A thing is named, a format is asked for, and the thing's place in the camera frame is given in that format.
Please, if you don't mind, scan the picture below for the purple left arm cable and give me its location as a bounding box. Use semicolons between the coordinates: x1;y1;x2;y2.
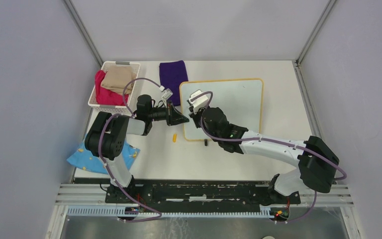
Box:
97;77;163;223

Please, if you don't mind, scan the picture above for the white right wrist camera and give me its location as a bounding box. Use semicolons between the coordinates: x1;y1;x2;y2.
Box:
187;90;213;114

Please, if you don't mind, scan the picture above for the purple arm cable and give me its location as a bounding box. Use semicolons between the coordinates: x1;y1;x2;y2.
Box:
97;77;163;223
189;91;348;224

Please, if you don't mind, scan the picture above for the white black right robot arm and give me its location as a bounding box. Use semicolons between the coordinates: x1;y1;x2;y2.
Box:
189;107;339;203

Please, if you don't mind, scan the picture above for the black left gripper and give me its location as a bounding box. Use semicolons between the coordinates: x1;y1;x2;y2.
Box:
148;101;190;126

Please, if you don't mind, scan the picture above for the blue patterned cloth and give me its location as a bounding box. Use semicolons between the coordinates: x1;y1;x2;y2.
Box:
67;140;141;175

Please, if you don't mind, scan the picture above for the red cloth in basket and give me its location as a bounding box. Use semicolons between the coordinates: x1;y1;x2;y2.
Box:
95;70;129;106

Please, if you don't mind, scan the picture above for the white perforated plastic basket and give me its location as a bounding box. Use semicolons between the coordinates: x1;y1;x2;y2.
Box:
88;61;140;115

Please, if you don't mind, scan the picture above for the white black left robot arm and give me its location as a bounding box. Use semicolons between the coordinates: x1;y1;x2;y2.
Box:
84;95;190;203

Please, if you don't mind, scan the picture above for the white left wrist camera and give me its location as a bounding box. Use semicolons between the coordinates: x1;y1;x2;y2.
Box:
161;88;173;105

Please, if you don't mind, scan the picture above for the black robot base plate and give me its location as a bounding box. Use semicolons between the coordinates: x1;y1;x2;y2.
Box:
104;179;301;214

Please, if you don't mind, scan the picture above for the beige cloth in basket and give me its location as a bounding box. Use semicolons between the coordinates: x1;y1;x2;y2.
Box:
100;65;136;95

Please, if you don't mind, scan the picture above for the purple folded cloth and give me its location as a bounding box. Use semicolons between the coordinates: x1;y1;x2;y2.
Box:
159;60;188;106

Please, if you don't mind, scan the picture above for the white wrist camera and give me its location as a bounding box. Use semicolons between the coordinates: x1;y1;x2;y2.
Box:
161;88;173;105
187;90;213;114

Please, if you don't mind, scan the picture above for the yellow framed whiteboard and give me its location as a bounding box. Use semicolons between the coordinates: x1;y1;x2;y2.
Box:
180;78;264;132

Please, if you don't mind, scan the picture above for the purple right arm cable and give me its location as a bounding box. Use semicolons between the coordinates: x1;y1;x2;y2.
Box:
189;91;348;224

